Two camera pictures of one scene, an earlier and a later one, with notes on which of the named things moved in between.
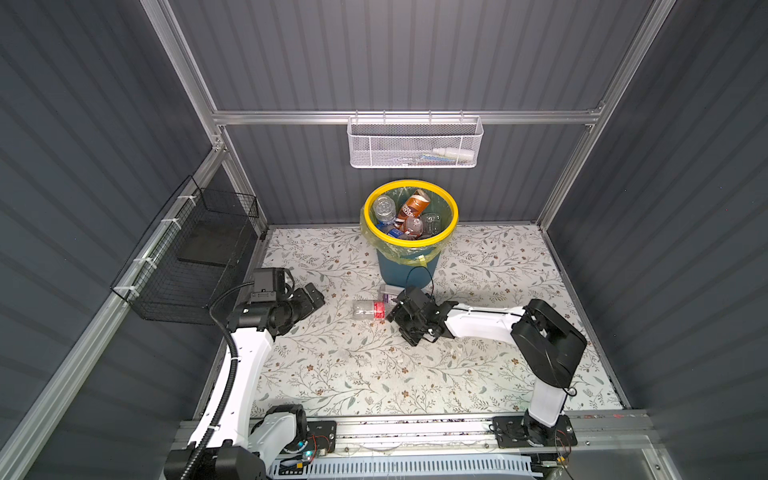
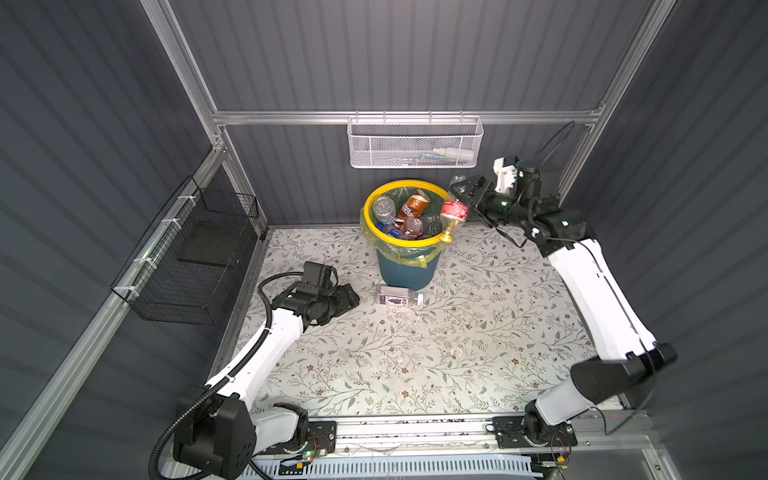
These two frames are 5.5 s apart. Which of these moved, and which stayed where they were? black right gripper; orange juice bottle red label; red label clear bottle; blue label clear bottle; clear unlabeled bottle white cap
Moved: red label clear bottle; black right gripper
Stayed: clear unlabeled bottle white cap; orange juice bottle red label; blue label clear bottle
